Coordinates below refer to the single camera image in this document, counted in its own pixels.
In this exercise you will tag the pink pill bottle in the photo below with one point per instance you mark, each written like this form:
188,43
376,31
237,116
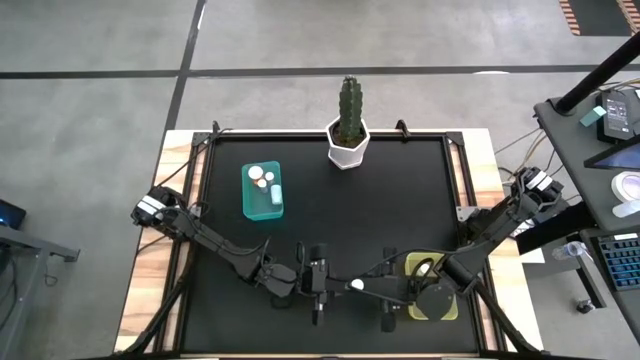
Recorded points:
357,285

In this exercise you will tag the grey side desk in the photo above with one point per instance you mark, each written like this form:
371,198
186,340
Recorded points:
575,165

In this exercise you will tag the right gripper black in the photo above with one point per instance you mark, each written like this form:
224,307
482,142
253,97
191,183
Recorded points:
391,290

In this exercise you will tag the black aluminium rig frame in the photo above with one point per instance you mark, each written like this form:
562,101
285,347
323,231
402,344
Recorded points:
201,137

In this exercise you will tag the white tape roll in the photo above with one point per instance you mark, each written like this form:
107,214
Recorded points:
616,187

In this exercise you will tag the clear plastic water bottle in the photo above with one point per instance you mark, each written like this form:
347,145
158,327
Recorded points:
570,250

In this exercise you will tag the yellow-green plastic bin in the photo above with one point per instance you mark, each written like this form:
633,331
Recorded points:
411,262

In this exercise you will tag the grey metal cart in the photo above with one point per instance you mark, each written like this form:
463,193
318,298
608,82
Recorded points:
30,245

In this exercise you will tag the blue-lit black device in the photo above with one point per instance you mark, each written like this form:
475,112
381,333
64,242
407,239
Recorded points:
10,215

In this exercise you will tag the black mat striped edges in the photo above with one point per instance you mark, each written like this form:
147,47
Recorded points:
600,15

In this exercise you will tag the teal plastic bin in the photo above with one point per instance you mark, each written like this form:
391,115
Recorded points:
260,212

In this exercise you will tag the black power adapter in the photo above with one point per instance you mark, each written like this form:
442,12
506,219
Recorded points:
617,117

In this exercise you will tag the grey metal bracket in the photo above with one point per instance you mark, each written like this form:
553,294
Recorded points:
467,212

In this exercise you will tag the white pill bottle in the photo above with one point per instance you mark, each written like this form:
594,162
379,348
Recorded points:
424,268

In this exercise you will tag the black tablet screen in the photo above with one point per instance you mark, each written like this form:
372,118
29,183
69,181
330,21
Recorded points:
622,157

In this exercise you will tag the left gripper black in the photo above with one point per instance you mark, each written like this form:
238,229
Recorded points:
315,282

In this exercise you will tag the small teal box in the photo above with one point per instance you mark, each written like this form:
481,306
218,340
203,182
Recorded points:
593,116

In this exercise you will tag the black table clamp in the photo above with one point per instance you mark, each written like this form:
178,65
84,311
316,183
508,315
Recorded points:
402,127
216,127

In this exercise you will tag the black backlit keyboard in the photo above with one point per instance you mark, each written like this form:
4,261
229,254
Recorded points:
620,262

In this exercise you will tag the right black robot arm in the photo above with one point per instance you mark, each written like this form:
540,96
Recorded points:
500,220

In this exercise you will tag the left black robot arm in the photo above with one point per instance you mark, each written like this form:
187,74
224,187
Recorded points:
225,250

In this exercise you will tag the black caster wheel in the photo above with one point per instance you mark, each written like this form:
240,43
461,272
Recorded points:
584,306

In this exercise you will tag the white plant pot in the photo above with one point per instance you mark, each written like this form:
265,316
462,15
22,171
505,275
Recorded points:
347,159

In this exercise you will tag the green cactus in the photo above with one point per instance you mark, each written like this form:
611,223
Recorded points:
351,107

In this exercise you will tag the black round pole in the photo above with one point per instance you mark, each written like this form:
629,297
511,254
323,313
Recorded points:
600,75

